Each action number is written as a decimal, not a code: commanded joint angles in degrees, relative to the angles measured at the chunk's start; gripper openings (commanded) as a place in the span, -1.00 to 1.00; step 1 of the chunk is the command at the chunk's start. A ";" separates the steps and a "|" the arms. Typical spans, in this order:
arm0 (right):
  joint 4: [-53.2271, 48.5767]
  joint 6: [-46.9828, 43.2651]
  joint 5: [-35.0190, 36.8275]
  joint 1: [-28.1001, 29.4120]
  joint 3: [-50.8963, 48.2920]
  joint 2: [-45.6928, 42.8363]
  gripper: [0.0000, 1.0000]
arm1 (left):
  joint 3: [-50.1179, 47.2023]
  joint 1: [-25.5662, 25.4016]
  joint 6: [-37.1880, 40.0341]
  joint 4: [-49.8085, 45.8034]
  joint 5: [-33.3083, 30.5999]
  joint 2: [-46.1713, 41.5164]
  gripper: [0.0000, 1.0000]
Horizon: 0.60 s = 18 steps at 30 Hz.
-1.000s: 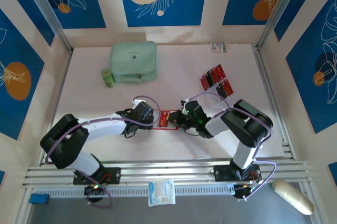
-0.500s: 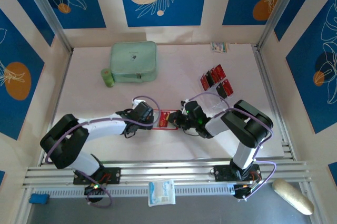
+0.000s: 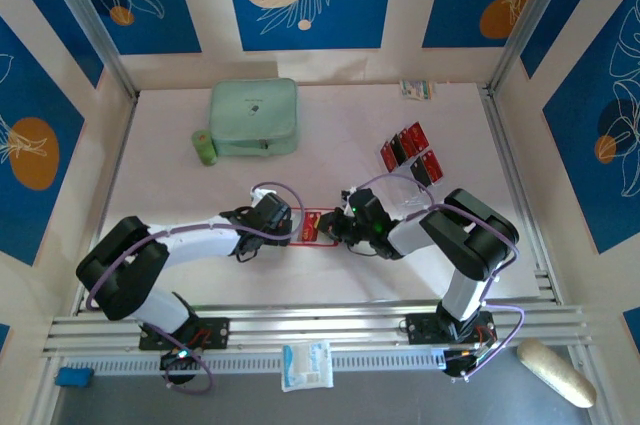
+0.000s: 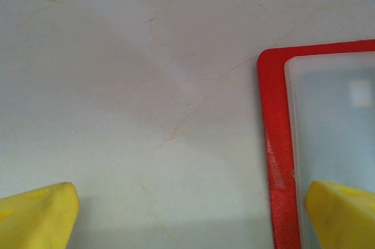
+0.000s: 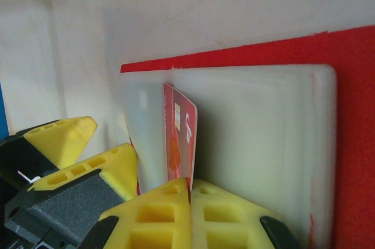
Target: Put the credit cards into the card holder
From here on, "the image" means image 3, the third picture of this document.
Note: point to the red credit card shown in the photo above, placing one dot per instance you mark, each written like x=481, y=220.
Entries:
x=407, y=142
x=310, y=227
x=420, y=136
x=432, y=168
x=386, y=155

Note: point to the clear acrylic card stand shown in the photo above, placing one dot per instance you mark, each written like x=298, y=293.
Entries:
x=412, y=197

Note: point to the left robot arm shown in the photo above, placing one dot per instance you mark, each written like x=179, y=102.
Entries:
x=120, y=275

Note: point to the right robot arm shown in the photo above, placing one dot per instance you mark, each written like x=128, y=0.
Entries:
x=475, y=245

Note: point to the white table cover sheet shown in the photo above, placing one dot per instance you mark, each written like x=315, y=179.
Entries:
x=350, y=275

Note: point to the green roll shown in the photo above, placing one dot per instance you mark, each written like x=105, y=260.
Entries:
x=203, y=147

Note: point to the mint green zip pouch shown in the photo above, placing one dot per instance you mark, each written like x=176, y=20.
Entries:
x=252, y=115

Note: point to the white plastic packet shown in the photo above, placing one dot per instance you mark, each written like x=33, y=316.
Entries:
x=307, y=365

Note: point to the small printed packet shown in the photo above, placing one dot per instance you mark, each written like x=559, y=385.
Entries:
x=416, y=90

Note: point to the black connector box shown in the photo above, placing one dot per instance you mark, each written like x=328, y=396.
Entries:
x=180, y=361
x=460, y=362

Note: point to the beige bread roll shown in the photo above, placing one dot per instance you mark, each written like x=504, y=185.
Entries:
x=555, y=372

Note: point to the blue sponge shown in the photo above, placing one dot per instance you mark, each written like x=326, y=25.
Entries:
x=74, y=377

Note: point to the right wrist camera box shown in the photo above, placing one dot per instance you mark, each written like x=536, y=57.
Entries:
x=350, y=191

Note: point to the aluminium rail beam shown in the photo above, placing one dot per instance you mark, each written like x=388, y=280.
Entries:
x=310, y=325

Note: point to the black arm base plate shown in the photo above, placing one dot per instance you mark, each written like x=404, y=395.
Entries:
x=220, y=332
x=420, y=327

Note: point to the aluminium table edge rail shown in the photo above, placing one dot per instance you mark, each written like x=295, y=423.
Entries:
x=505, y=145

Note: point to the aluminium frame post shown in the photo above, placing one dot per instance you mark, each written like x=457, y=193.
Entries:
x=85, y=15
x=535, y=10

